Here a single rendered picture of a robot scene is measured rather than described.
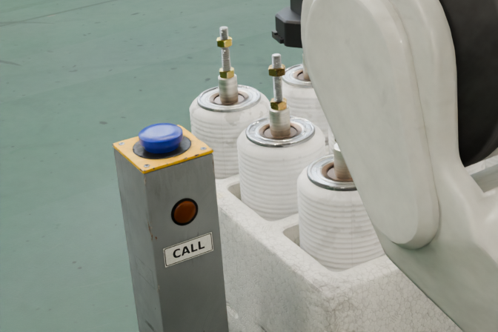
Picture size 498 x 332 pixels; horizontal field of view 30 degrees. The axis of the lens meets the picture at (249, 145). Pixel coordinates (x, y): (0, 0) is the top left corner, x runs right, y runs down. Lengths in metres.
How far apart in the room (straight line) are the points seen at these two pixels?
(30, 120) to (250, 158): 0.84
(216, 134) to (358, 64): 0.62
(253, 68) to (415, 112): 1.46
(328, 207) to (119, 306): 0.40
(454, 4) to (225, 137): 0.65
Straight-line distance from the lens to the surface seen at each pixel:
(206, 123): 1.07
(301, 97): 1.12
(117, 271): 1.26
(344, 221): 0.89
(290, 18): 0.83
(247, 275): 1.01
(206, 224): 0.86
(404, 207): 0.47
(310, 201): 0.90
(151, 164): 0.82
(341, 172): 0.91
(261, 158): 0.97
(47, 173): 1.56
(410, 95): 0.45
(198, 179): 0.84
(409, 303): 0.94
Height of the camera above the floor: 0.67
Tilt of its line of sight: 25 degrees down
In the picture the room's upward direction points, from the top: 4 degrees counter-clockwise
